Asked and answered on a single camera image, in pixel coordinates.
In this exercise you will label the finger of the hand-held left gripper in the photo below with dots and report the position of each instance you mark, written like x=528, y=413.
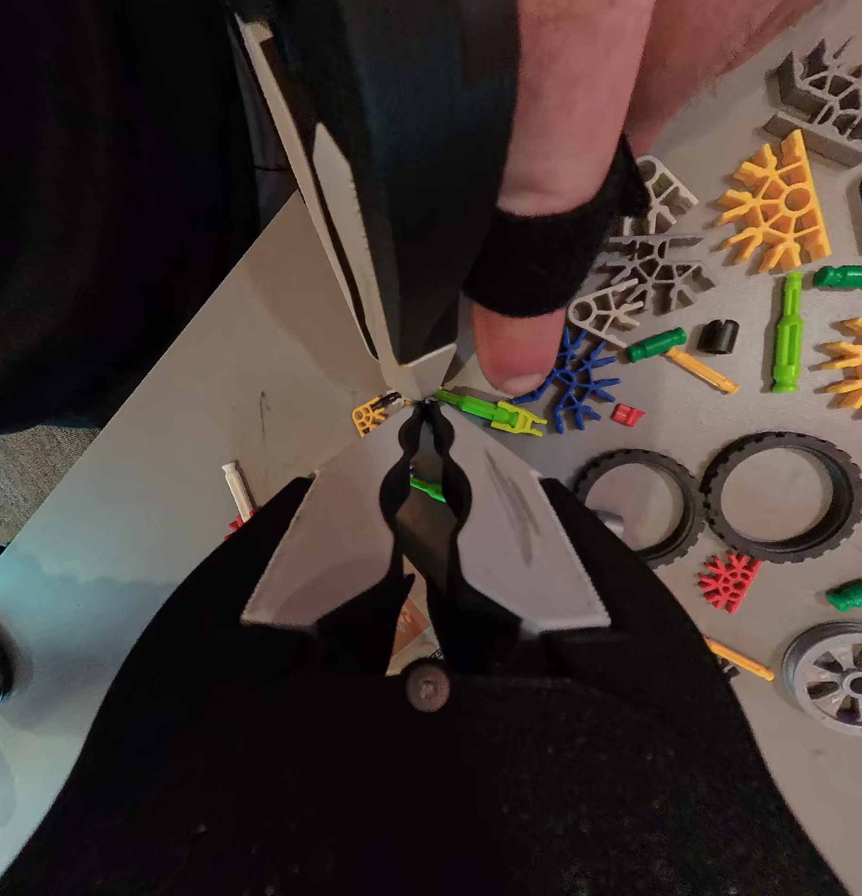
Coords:
x=294, y=164
x=350, y=231

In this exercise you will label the light green rod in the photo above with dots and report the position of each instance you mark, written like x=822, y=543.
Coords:
x=788, y=332

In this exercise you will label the short yellow rod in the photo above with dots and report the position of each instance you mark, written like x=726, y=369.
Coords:
x=704, y=369
x=739, y=658

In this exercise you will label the yellow fan connector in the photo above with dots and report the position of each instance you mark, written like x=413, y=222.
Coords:
x=777, y=203
x=854, y=367

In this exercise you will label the white rod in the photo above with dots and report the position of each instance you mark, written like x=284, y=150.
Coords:
x=236, y=490

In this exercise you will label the small grey spacer cylinder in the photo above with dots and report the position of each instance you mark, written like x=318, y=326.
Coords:
x=613, y=521

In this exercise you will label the light grey connector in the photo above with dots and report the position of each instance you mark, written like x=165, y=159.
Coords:
x=602, y=311
x=662, y=203

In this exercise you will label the grey stacked connector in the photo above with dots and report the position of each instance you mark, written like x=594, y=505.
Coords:
x=823, y=98

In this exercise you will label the grey wheel hub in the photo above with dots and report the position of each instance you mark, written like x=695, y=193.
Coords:
x=833, y=675

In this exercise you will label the person's left hand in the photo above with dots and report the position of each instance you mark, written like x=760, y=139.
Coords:
x=578, y=84

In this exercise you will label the large blue connector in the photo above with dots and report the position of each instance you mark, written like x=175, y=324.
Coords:
x=578, y=381

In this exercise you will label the small dark grey snowflake connector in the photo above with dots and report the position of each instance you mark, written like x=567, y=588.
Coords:
x=728, y=670

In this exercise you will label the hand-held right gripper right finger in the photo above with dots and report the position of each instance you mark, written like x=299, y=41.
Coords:
x=529, y=560

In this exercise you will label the green rod with lime clip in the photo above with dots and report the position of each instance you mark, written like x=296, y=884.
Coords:
x=494, y=413
x=427, y=486

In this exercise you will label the short dark green rod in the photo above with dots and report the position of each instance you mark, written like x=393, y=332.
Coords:
x=854, y=593
x=655, y=344
x=847, y=276

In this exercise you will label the black rubber tire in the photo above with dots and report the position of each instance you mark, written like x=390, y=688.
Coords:
x=690, y=504
x=711, y=500

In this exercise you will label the person's black garment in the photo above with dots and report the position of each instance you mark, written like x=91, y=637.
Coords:
x=88, y=210

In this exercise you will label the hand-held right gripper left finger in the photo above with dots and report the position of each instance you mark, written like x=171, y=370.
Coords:
x=319, y=560

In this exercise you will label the small black clip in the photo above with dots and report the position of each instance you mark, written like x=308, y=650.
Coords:
x=718, y=336

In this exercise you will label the small red clip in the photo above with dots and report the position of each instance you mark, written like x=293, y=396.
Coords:
x=627, y=414

